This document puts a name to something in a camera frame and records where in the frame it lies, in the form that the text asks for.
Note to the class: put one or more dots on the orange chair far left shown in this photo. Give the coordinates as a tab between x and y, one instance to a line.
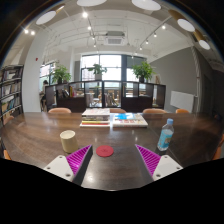
60	110

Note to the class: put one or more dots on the potted plant left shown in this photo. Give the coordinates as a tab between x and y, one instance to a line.
60	74

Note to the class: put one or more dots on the stack of books left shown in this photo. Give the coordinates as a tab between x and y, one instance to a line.
96	117

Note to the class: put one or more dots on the potted plant right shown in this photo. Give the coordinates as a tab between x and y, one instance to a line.
143	72

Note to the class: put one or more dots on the cream ceramic cup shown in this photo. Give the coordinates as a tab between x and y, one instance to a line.
69	141

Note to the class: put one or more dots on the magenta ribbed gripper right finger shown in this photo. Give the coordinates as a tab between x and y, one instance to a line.
158	166

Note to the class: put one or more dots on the clear plastic water bottle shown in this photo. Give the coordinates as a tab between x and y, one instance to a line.
166	135

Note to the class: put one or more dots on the white wall radiator panel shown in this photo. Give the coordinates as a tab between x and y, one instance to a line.
182	100

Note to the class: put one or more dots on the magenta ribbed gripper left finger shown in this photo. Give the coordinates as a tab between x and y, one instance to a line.
72	167

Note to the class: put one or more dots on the orange chair far right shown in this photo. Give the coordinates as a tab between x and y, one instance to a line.
182	111

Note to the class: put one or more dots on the orange chair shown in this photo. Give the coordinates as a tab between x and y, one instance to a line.
154	111
182	111
60	110
117	110

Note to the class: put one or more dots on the round red coaster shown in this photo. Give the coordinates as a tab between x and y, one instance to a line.
104	151

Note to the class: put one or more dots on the potted plant middle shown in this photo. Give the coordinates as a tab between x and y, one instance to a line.
98	70

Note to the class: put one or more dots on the orange chair middle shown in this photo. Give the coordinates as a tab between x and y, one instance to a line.
117	110

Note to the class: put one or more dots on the ceiling air conditioner unit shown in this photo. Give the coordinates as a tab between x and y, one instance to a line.
114	38

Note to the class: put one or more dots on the dark low shelf divider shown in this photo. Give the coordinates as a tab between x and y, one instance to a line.
126	95

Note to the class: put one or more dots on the tall bookshelf at left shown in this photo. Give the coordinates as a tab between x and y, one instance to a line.
10	92

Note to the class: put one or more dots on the potted plant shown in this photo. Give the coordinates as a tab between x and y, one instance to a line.
143	72
98	70
60	74

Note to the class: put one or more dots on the flat books right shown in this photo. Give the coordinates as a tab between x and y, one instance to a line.
129	120

